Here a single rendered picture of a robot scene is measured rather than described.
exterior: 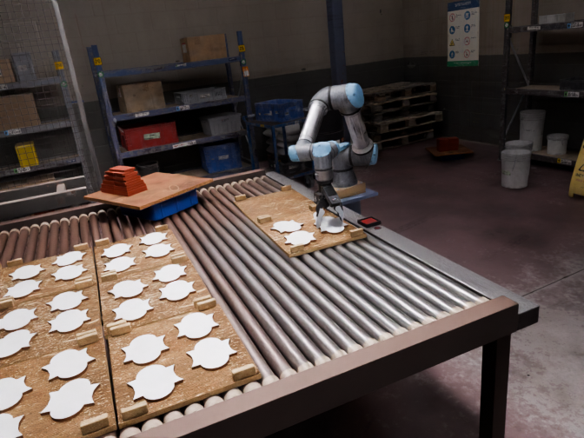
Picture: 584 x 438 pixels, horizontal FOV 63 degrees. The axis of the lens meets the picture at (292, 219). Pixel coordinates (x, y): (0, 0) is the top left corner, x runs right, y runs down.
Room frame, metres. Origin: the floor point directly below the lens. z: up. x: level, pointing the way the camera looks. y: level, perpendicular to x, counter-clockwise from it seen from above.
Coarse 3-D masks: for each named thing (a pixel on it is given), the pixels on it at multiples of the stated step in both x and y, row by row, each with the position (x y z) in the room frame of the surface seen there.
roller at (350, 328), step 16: (208, 192) 2.78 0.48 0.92; (224, 208) 2.44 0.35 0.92; (240, 224) 2.16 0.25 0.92; (256, 240) 1.95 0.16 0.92; (272, 256) 1.76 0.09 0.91; (288, 272) 1.61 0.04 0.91; (304, 288) 1.48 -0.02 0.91; (320, 304) 1.36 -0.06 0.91; (336, 320) 1.26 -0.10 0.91; (352, 336) 1.18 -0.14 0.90; (368, 336) 1.14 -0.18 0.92
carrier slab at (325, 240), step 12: (288, 216) 2.15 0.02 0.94; (300, 216) 2.13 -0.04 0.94; (312, 216) 2.11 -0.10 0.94; (336, 216) 2.08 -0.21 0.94; (264, 228) 2.04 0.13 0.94; (312, 228) 1.97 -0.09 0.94; (348, 228) 1.92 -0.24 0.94; (276, 240) 1.88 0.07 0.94; (324, 240) 1.82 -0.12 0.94; (336, 240) 1.81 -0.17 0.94; (348, 240) 1.81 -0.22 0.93; (288, 252) 1.74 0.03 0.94; (300, 252) 1.74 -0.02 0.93
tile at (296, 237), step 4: (296, 232) 1.91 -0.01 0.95; (300, 232) 1.91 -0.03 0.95; (304, 232) 1.90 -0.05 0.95; (284, 236) 1.88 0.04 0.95; (288, 236) 1.87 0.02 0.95; (292, 236) 1.87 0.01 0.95; (296, 236) 1.86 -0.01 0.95; (300, 236) 1.86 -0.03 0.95; (304, 236) 1.85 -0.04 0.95; (308, 236) 1.85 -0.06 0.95; (312, 236) 1.85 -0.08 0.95; (288, 240) 1.84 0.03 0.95; (292, 240) 1.83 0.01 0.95; (296, 240) 1.83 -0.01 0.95; (300, 240) 1.82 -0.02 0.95; (304, 240) 1.82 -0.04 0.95; (308, 240) 1.81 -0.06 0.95; (312, 240) 1.82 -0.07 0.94; (288, 244) 1.81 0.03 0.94; (292, 244) 1.80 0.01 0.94; (304, 244) 1.78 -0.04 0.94; (308, 244) 1.79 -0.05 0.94
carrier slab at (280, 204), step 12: (276, 192) 2.57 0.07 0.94; (288, 192) 2.54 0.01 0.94; (240, 204) 2.42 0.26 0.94; (252, 204) 2.40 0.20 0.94; (264, 204) 2.37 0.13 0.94; (276, 204) 2.35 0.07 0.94; (288, 204) 2.33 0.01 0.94; (300, 204) 2.31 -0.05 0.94; (252, 216) 2.21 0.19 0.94; (276, 216) 2.17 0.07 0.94
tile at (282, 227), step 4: (292, 220) 2.07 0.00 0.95; (276, 224) 2.03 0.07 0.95; (280, 224) 2.03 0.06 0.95; (284, 224) 2.02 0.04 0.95; (288, 224) 2.02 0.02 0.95; (292, 224) 2.01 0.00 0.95; (296, 224) 2.01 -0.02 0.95; (300, 224) 2.00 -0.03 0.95; (272, 228) 2.00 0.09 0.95; (276, 228) 1.99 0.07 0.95; (280, 228) 1.99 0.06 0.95; (284, 228) 1.98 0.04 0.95; (288, 228) 1.97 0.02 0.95; (292, 228) 1.97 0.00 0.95; (296, 228) 1.96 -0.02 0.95; (300, 228) 1.96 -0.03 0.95; (280, 232) 1.95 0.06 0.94; (284, 232) 1.95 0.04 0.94; (288, 232) 1.94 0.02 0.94; (292, 232) 1.93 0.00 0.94
